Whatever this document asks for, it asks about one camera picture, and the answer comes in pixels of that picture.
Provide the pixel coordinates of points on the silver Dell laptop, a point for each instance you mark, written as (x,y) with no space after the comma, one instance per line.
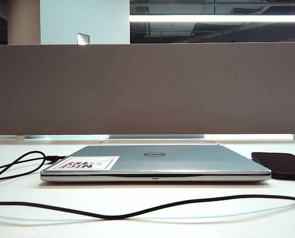
(187,161)

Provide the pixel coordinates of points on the brown desk divider panel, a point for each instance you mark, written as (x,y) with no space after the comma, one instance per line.
(147,89)

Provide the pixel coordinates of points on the black smartphone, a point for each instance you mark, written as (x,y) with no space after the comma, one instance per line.
(276,163)

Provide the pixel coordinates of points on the silver metal wall plate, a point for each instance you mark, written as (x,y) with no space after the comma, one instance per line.
(83,38)

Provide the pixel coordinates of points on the white sticker red print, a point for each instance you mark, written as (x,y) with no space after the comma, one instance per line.
(105,162)

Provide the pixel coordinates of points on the long white ceiling light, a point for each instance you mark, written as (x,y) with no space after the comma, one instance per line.
(211,18)

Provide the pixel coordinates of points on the beige round column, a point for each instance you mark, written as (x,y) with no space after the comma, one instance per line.
(23,19)

